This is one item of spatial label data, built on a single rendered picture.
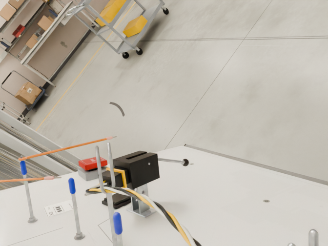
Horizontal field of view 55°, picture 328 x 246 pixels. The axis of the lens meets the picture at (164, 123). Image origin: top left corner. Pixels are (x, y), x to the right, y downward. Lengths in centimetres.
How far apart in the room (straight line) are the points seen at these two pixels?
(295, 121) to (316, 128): 14
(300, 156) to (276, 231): 135
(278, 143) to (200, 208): 143
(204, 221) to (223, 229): 3
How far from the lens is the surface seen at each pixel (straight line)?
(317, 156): 175
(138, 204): 50
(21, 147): 107
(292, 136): 188
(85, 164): 69
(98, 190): 38
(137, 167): 46
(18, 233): 53
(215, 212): 49
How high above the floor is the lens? 137
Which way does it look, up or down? 29 degrees down
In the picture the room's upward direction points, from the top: 51 degrees counter-clockwise
